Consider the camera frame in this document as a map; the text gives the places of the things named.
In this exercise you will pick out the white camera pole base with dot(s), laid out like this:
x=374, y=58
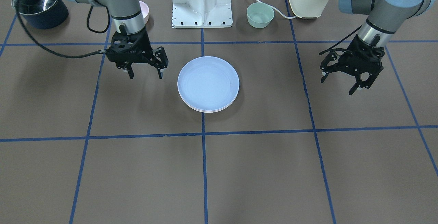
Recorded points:
x=202, y=14

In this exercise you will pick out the pink bowl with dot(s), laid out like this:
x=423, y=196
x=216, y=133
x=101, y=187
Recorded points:
x=144, y=10

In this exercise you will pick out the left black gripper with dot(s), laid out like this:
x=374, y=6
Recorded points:
x=329, y=62

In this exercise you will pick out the light blue plate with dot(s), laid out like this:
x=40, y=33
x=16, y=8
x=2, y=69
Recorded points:
x=208, y=79

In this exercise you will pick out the green bowl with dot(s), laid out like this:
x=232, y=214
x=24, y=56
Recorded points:
x=259, y=15

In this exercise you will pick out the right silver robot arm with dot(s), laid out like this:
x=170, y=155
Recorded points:
x=126, y=15

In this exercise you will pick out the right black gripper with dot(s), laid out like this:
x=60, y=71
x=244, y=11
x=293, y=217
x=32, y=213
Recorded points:
x=160, y=56

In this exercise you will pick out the dark blue pot with lid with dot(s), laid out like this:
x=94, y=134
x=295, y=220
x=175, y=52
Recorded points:
x=42, y=14

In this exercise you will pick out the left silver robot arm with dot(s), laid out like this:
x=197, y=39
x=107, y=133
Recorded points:
x=383, y=18

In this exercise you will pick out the pink plate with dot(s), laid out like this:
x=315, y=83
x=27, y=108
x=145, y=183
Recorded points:
x=209, y=107

